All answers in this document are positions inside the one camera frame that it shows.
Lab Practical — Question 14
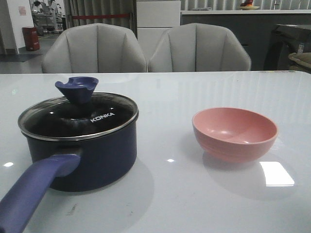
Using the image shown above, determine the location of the dark appliance at right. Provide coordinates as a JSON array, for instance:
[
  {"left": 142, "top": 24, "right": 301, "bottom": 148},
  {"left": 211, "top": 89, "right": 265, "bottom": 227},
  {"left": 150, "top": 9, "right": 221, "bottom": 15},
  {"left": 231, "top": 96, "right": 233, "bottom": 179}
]
[{"left": 263, "top": 24, "right": 311, "bottom": 70}]

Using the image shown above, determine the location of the right grey upholstered chair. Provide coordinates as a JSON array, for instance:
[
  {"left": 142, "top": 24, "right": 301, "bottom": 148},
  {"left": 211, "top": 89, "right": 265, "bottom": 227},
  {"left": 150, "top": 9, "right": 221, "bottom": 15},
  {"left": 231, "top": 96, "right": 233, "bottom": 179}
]
[{"left": 148, "top": 23, "right": 251, "bottom": 72}]

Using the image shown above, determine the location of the left grey upholstered chair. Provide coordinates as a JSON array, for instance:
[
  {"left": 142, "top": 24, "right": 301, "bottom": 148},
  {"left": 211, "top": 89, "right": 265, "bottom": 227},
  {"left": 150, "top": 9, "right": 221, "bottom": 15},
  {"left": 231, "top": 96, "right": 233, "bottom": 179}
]
[{"left": 42, "top": 23, "right": 147, "bottom": 73}]

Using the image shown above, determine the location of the dark blue saucepan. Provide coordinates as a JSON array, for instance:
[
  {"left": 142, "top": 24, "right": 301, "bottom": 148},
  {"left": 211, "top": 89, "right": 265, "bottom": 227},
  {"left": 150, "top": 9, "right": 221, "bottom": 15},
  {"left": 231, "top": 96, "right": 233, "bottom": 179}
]
[{"left": 0, "top": 92, "right": 139, "bottom": 233}]

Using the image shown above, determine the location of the white cabinet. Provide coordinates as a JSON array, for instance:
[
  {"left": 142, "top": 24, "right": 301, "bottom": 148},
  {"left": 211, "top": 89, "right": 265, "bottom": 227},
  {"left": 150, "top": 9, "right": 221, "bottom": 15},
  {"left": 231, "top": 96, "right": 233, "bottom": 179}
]
[{"left": 136, "top": 0, "right": 181, "bottom": 60}]

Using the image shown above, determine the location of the fruit plate on counter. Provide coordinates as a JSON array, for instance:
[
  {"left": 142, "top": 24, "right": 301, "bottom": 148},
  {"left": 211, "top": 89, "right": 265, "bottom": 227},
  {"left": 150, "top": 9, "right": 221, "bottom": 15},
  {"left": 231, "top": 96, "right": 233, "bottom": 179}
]
[{"left": 239, "top": 0, "right": 260, "bottom": 10}]

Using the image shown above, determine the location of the red bin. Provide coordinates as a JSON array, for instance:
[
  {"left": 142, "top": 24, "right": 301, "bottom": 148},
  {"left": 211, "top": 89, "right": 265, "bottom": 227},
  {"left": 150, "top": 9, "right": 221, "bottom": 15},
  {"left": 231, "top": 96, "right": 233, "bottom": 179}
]
[{"left": 22, "top": 27, "right": 40, "bottom": 51}]

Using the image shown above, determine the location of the glass pot lid blue knob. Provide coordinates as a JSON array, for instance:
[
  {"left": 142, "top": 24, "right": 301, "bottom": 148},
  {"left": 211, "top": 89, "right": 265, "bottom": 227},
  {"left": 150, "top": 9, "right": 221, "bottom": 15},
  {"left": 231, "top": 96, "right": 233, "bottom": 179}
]
[{"left": 18, "top": 76, "right": 138, "bottom": 141}]

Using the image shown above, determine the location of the grey upholstered chair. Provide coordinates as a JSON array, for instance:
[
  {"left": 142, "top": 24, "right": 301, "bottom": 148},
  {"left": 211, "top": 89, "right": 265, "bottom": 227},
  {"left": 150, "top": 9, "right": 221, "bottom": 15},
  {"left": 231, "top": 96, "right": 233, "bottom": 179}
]
[
  {"left": 148, "top": 23, "right": 251, "bottom": 72},
  {"left": 42, "top": 23, "right": 147, "bottom": 73}
]

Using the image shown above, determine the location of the red barrier belt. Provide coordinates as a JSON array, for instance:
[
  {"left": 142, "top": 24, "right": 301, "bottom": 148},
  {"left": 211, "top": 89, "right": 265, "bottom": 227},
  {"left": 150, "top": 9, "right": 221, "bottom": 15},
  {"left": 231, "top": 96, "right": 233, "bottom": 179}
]
[{"left": 71, "top": 13, "right": 131, "bottom": 20}]

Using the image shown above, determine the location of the grey counter white top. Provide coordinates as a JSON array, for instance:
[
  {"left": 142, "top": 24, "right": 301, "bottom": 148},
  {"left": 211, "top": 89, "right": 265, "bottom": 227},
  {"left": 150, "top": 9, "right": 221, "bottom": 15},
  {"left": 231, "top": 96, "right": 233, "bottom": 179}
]
[{"left": 181, "top": 10, "right": 311, "bottom": 70}]

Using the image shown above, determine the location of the beige cushion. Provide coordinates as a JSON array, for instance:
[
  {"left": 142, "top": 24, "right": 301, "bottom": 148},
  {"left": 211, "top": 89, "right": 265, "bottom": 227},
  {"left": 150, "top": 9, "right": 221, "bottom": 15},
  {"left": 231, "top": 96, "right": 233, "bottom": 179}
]
[{"left": 288, "top": 52, "right": 311, "bottom": 73}]

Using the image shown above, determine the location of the pink plastic bowl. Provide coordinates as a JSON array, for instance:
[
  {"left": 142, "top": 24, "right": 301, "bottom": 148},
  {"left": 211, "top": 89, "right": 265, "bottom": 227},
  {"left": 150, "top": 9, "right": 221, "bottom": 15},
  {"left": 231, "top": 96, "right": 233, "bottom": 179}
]
[{"left": 192, "top": 107, "right": 278, "bottom": 163}]

